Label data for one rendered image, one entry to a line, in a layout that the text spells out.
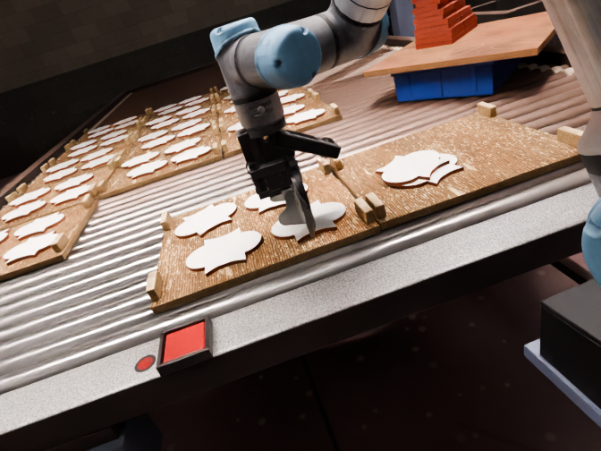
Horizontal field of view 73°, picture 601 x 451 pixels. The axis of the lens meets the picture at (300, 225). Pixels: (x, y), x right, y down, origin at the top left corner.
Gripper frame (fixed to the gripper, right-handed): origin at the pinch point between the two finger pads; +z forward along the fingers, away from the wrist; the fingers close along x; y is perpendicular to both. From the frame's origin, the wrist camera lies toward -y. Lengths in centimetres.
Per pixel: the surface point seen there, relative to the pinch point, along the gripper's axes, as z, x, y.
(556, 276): 95, -51, -99
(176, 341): 1.0, 19.2, 25.6
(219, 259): -0.4, 3.5, 17.7
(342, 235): 0.7, 8.7, -4.1
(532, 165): 1.1, 8.1, -40.9
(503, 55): -8, -32, -64
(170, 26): -49, -708, 51
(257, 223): 0.5, -7.1, 9.5
